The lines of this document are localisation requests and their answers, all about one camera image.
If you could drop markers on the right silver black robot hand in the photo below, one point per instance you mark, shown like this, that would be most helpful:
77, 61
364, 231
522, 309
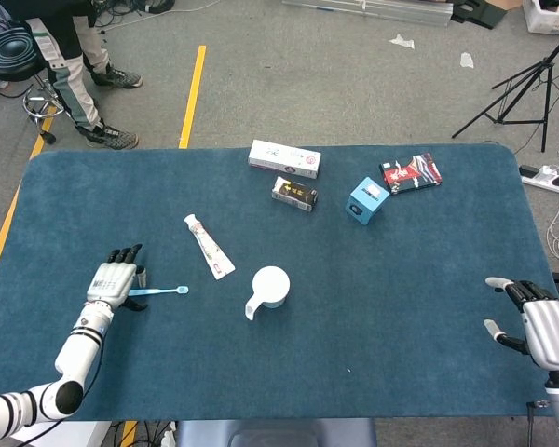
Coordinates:
549, 330

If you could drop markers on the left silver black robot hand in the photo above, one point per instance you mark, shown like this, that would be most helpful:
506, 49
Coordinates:
112, 284

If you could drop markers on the light blue toothbrush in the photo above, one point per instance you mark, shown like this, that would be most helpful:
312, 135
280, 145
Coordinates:
163, 291

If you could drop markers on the white toothpaste tube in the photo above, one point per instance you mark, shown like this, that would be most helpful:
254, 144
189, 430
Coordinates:
209, 249

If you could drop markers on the white robot base panel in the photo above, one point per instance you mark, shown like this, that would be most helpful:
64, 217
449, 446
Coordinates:
70, 435

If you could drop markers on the white pink long box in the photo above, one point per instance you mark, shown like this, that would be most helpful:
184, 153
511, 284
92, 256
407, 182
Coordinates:
284, 158

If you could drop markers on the blue table mat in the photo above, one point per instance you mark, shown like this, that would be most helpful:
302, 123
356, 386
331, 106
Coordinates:
167, 195

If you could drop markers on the white power strip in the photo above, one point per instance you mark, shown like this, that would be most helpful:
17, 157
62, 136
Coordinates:
540, 179

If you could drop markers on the small black silver box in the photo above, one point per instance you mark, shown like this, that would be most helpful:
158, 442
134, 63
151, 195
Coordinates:
295, 193

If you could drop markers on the flat red black box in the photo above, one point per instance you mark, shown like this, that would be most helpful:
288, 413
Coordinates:
410, 173

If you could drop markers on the blue grey chair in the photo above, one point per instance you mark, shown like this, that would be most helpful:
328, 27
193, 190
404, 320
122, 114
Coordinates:
270, 433

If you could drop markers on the person in black jacket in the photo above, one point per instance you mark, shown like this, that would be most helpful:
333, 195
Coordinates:
65, 70

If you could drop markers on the blue cube speaker box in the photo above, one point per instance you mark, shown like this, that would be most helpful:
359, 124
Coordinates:
365, 200

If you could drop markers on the black round stool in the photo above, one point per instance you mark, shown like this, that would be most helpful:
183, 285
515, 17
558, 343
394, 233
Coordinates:
9, 51

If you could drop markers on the black tripod stand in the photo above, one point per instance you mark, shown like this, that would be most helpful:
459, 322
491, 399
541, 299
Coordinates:
547, 63

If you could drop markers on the white paper scrap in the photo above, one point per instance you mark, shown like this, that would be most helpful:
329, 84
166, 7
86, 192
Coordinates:
467, 60
403, 42

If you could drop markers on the white storage bin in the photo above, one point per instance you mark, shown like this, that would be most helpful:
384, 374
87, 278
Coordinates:
540, 21

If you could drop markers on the long white aluminium rails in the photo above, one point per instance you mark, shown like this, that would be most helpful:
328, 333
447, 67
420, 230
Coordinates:
400, 11

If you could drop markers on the black metal bracket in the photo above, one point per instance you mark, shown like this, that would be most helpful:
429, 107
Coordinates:
484, 14

